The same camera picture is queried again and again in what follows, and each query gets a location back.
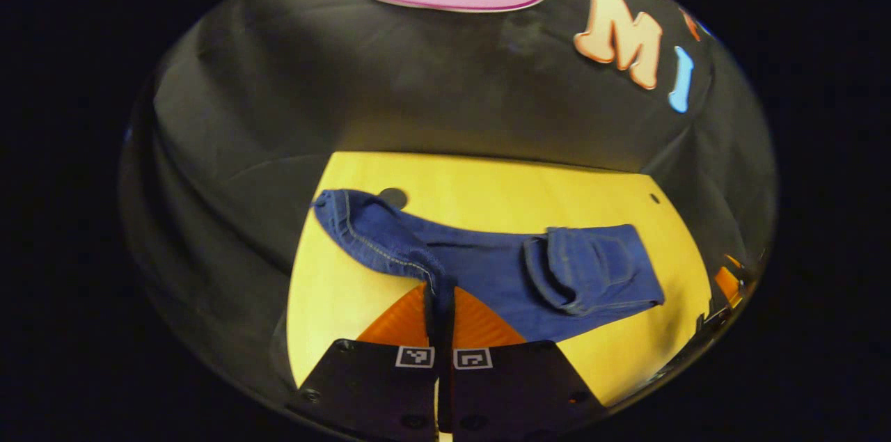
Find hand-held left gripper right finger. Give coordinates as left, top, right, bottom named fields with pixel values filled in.
left=445, top=285, right=606, bottom=441

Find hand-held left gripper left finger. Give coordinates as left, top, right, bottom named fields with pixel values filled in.
left=287, top=283, right=440, bottom=440

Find blue jeans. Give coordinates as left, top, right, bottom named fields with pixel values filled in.
left=311, top=189, right=666, bottom=345

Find black backdrop cloth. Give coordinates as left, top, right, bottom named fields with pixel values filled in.
left=118, top=0, right=778, bottom=397

